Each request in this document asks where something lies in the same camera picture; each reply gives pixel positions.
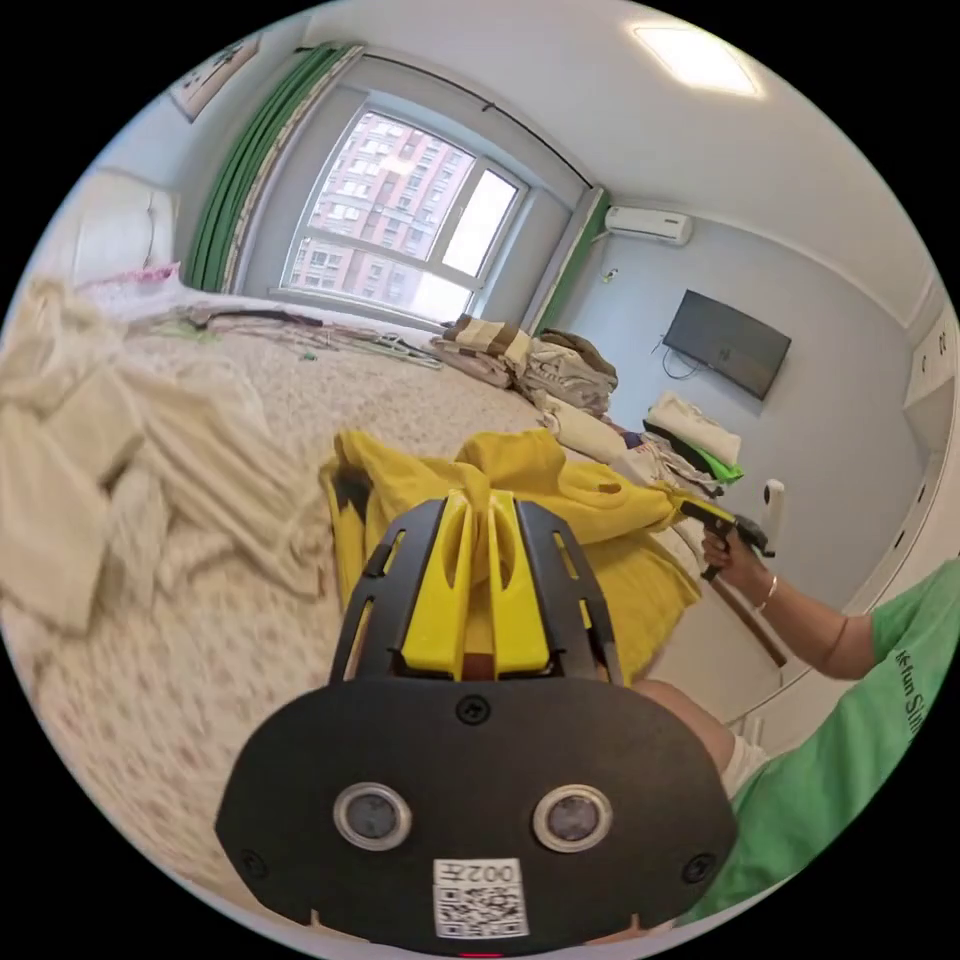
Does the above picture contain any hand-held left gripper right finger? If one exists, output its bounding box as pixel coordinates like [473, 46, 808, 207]
[487, 494, 554, 674]

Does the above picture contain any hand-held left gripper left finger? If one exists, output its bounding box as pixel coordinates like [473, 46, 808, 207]
[399, 491, 481, 674]

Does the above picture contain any yellow short sleeve shirt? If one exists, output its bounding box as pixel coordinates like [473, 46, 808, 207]
[320, 427, 704, 685]

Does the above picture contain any person's right forearm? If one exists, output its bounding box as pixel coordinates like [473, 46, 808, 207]
[753, 573, 880, 682]

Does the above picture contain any person's right hand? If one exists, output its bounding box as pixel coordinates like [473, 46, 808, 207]
[701, 524, 775, 603]

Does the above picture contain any pile of clothes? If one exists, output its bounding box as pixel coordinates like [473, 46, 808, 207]
[628, 389, 745, 502]
[429, 313, 633, 460]

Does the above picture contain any white cupboard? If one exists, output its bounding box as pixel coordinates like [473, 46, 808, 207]
[843, 296, 960, 613]

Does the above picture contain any person's body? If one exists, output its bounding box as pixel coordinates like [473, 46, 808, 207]
[628, 554, 960, 930]

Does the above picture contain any green clothes hanger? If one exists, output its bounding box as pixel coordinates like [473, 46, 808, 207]
[358, 332, 445, 372]

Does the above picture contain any bed with floral sheet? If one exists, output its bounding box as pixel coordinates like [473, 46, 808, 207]
[0, 166, 790, 901]

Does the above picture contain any green curtain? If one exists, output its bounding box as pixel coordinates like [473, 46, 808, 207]
[183, 43, 363, 295]
[533, 188, 613, 337]

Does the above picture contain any white air conditioner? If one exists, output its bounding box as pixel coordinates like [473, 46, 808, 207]
[604, 205, 695, 247]

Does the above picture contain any dark clothes hanger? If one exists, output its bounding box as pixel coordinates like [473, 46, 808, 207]
[187, 307, 325, 333]

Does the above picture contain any cream crumpled blanket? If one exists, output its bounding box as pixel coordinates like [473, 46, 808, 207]
[0, 277, 337, 640]

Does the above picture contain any window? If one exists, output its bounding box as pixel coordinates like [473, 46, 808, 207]
[278, 104, 532, 318]

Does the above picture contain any pink pillow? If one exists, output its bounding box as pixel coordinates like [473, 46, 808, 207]
[74, 260, 183, 303]

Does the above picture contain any square ceiling lamp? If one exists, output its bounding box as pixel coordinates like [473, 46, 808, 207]
[628, 23, 765, 99]

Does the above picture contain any black wall television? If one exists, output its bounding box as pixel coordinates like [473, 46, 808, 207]
[661, 289, 793, 402]

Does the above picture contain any framed wall picture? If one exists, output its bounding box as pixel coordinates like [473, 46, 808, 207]
[168, 33, 264, 123]

